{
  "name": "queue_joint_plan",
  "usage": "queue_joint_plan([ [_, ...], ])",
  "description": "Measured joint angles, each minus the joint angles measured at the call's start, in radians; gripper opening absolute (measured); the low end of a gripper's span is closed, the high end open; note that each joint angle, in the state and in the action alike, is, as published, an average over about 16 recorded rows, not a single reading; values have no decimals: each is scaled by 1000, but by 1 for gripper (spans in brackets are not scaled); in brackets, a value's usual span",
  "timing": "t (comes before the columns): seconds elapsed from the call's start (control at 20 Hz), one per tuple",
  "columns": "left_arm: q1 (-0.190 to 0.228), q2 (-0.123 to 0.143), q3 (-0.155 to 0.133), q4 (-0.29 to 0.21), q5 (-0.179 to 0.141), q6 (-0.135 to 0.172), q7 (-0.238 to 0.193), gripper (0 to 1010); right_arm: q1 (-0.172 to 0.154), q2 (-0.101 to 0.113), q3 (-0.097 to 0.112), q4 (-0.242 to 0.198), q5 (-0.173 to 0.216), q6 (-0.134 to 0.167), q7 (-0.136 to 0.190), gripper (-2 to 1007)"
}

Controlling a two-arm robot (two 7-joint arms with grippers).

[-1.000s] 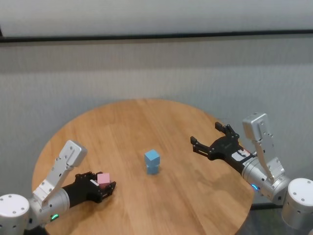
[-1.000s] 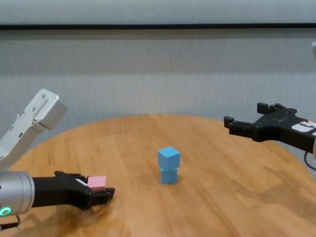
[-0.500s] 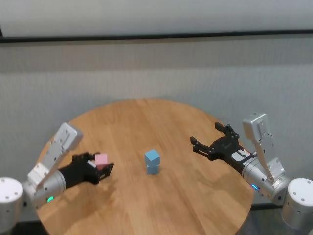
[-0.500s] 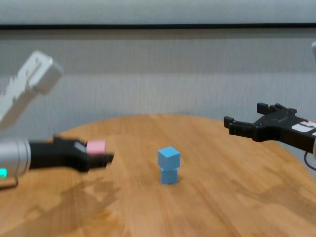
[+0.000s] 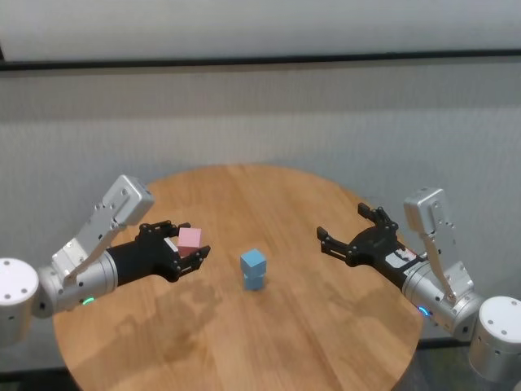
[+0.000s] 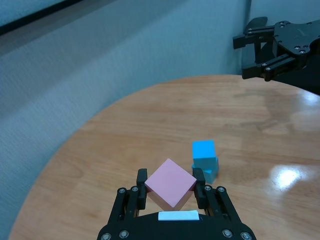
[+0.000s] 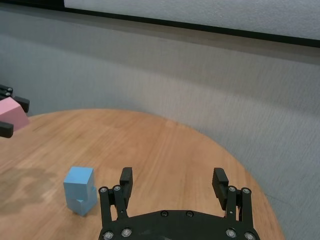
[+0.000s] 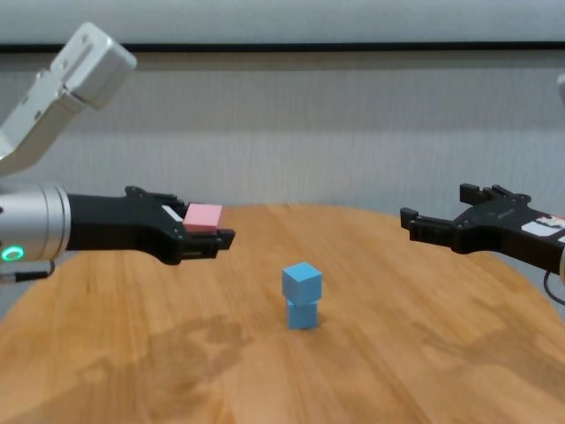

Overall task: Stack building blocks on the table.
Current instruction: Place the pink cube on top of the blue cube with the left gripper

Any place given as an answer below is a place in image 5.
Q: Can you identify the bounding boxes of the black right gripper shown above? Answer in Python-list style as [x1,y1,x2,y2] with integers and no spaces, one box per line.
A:
[316,202,429,287]

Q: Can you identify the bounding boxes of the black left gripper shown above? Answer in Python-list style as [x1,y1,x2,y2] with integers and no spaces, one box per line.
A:
[106,219,212,288]

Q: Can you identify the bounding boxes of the pink cube block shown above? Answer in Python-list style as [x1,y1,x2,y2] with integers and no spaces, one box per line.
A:
[177,227,204,257]

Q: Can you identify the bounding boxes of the blue cube block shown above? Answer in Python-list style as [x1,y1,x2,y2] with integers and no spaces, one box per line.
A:
[243,271,266,292]
[239,248,268,279]

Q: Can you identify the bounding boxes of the black wall rail strip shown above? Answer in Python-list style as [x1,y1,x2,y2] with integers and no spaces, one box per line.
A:
[0,40,521,75]

